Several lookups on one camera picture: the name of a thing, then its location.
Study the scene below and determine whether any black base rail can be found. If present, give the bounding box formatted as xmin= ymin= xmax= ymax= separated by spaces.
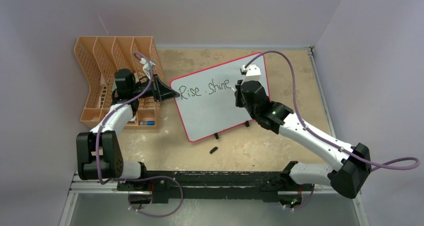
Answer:
xmin=117 ymin=170 xmax=312 ymax=204

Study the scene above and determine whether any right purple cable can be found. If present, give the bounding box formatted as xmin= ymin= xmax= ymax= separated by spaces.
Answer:
xmin=244 ymin=50 xmax=422 ymax=212

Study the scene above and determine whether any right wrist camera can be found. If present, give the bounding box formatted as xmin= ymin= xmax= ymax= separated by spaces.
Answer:
xmin=240 ymin=64 xmax=261 ymax=85

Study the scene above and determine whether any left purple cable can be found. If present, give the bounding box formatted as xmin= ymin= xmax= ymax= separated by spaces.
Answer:
xmin=95 ymin=51 xmax=184 ymax=219

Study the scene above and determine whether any purple cable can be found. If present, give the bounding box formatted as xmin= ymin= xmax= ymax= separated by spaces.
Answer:
xmin=244 ymin=50 xmax=422 ymax=212
xmin=95 ymin=51 xmax=184 ymax=219

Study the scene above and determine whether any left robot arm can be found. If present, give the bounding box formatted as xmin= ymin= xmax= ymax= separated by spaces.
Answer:
xmin=76 ymin=68 xmax=180 ymax=191

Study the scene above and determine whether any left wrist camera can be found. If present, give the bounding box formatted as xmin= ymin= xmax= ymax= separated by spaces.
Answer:
xmin=140 ymin=58 xmax=156 ymax=79

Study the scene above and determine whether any blue small item in tray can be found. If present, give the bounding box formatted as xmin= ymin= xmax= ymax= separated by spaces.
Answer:
xmin=139 ymin=120 xmax=156 ymax=126

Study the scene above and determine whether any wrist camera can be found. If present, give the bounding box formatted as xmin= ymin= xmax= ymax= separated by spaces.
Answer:
xmin=140 ymin=58 xmax=156 ymax=79
xmin=240 ymin=64 xmax=261 ymax=85

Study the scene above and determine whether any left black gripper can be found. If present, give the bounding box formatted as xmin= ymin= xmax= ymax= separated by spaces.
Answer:
xmin=131 ymin=74 xmax=179 ymax=103

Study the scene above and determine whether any orange plastic file organizer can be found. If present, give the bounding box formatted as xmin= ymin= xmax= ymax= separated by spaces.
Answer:
xmin=74 ymin=36 xmax=165 ymax=129

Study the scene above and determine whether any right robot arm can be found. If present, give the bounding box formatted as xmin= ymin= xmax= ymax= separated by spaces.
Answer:
xmin=234 ymin=80 xmax=372 ymax=199

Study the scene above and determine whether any black marker cap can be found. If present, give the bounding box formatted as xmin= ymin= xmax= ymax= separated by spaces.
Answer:
xmin=209 ymin=146 xmax=219 ymax=154

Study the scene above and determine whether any pink-framed whiteboard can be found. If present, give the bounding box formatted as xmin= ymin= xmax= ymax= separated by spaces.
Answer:
xmin=170 ymin=52 xmax=269 ymax=142

